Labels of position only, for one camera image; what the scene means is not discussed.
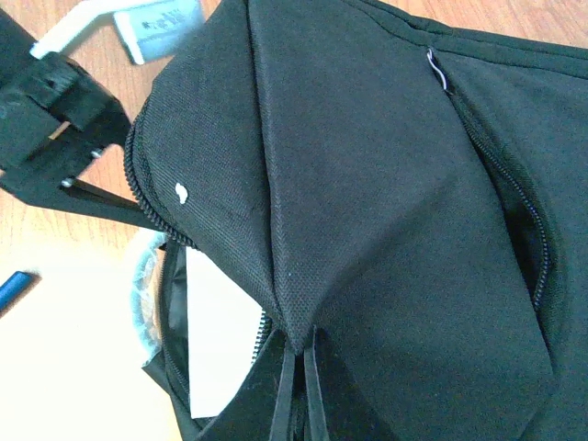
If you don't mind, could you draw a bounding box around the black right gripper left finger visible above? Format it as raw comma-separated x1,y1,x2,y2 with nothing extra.
268,343,303,441

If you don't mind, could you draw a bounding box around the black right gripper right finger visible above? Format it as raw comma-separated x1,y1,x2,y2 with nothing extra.
303,328,327,441

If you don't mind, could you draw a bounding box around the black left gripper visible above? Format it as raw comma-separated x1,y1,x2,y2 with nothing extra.
1,13,156,230

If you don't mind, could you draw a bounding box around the grey book with G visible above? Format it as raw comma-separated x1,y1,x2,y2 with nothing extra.
187,249,262,418

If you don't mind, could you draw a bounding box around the black student backpack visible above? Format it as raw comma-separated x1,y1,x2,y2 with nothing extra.
125,1,587,440

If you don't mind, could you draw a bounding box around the blue capped pen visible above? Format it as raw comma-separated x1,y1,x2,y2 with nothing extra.
0,271,41,316

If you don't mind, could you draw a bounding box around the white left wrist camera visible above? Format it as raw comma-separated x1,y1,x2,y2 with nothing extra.
29,0,205,65

